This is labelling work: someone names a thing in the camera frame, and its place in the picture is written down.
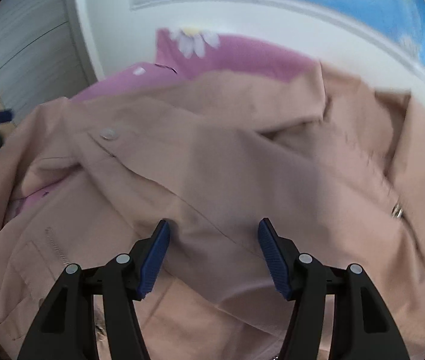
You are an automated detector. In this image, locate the dusty pink coat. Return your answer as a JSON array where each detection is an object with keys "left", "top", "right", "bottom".
[{"left": 0, "top": 63, "right": 425, "bottom": 359}]

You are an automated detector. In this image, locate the grey wardrobe door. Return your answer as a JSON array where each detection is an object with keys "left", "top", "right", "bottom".
[{"left": 0, "top": 0, "right": 97, "bottom": 125}]

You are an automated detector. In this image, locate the pink daisy bed sheet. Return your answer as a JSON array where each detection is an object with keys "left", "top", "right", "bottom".
[{"left": 7, "top": 28, "right": 324, "bottom": 218}]

